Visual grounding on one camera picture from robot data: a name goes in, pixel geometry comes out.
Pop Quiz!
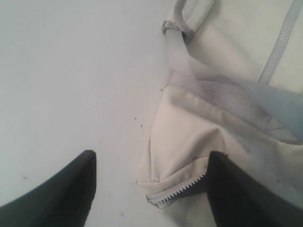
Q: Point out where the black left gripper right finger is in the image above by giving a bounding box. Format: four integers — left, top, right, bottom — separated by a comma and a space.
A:
206, 151, 303, 227

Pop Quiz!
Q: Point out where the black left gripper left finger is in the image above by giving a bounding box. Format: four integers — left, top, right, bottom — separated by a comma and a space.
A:
0, 150, 97, 227

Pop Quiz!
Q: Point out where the white canvas duffel bag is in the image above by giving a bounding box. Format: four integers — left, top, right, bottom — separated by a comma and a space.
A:
137, 0, 303, 227

